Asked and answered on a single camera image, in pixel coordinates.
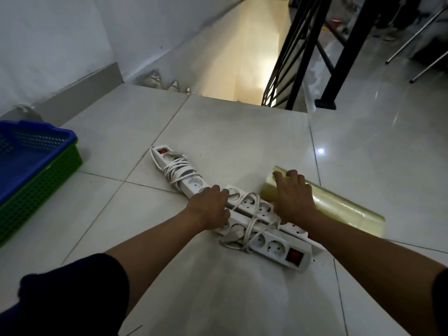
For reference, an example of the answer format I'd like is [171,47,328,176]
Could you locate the person's right hand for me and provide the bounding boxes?
[273,169,318,228]

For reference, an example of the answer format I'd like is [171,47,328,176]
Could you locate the person's left hand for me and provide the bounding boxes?
[186,185,231,231]

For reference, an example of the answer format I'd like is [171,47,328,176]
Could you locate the clear plastic wrap roll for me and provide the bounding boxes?
[261,166,386,238]

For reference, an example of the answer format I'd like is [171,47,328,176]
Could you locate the person's left forearm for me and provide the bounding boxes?
[105,206,207,316]

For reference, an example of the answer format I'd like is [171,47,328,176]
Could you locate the person's right forearm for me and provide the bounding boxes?
[288,210,448,336]

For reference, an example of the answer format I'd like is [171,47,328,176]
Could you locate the black metal stair railing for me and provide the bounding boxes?
[261,0,385,111]

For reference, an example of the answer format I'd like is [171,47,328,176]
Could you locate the metal chair leg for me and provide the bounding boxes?
[386,7,448,65]
[409,49,448,84]

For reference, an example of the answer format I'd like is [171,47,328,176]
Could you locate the dark right sleeve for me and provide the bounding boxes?
[431,269,448,336]

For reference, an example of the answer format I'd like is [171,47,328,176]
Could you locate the green plastic basket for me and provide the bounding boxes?
[0,141,84,247]

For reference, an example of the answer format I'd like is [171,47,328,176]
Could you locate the dark blue left sleeve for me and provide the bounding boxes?
[0,253,130,336]

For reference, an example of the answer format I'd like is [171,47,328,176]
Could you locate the blue plastic basket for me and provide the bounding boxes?
[0,120,78,207]

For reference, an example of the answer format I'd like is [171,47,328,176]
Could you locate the white power strip with cord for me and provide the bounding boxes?
[224,185,325,251]
[213,208,313,274]
[150,145,211,199]

